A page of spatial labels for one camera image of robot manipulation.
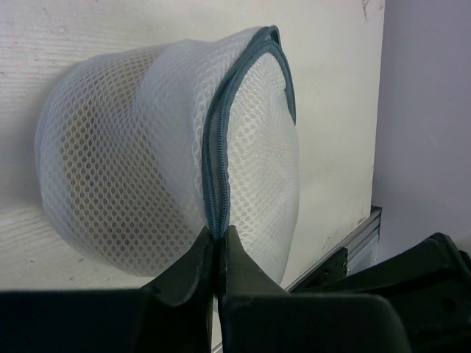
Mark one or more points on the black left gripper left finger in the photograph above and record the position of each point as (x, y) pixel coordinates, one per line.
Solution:
(169, 314)

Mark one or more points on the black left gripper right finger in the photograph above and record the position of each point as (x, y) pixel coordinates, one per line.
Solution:
(257, 315)

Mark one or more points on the white mesh laundry bag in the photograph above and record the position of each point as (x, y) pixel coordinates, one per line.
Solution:
(137, 152)

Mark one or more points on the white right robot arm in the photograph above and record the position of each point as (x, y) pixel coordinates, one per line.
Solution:
(428, 285)

